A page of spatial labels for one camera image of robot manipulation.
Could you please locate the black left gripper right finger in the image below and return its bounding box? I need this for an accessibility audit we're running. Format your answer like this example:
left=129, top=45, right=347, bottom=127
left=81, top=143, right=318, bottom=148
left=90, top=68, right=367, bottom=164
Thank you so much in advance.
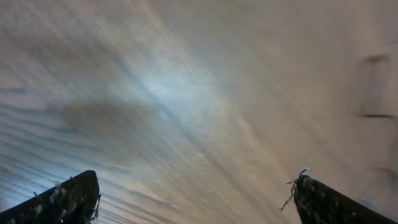
left=283, top=168, right=397, bottom=224

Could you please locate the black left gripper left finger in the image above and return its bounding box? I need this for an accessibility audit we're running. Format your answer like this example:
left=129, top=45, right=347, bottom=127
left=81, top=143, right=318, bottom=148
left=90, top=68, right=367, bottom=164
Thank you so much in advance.
left=1, top=170, right=101, bottom=224

